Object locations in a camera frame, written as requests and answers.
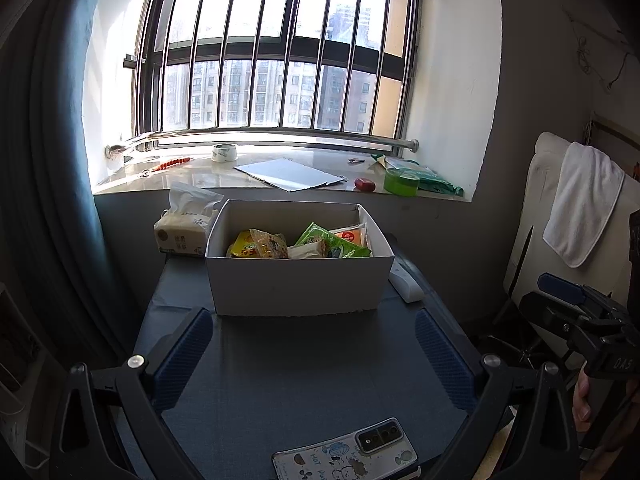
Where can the white remote control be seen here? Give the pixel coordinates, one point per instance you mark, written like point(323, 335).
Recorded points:
point(405, 285)

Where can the metal windowsill rail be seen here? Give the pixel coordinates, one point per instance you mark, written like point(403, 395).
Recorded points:
point(250, 135)

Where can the white towel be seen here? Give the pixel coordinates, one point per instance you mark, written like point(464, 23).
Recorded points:
point(582, 205)

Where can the person's right hand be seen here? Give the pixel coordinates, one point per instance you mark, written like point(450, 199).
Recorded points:
point(582, 405)

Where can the orange snack packet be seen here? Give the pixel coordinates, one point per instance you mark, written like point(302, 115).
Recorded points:
point(350, 235)

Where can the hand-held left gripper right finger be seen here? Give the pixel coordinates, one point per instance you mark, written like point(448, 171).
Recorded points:
point(442, 355)

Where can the tape roll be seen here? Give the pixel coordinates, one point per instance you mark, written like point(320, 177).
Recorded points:
point(223, 152)

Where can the yellow snack bag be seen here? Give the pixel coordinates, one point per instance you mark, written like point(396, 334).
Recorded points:
point(257, 245)

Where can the smartphone with cartoon case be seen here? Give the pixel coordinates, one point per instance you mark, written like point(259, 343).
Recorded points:
point(345, 455)

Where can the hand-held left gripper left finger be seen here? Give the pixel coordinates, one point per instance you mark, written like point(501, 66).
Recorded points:
point(182, 355)

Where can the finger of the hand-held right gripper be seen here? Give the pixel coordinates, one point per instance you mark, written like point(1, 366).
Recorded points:
point(560, 287)

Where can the metal window grille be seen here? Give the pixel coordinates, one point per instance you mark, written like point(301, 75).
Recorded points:
point(255, 50)

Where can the green snack packet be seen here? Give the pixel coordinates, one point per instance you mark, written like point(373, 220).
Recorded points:
point(320, 237)

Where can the white cardboard box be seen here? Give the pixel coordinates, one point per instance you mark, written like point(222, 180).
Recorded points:
point(300, 285)

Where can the green plastic bag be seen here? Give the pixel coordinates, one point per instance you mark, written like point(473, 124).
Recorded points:
point(435, 180)

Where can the blue curtain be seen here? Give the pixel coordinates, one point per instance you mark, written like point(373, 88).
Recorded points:
point(45, 160)

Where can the tissue pack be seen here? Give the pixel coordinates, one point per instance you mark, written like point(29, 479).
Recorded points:
point(180, 230)

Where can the white chair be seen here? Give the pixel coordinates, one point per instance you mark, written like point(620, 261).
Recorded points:
point(530, 260)

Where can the red oval case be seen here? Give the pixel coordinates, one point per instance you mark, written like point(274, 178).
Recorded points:
point(364, 184)

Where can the green round container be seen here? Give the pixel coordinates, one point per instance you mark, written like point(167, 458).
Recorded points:
point(401, 182)

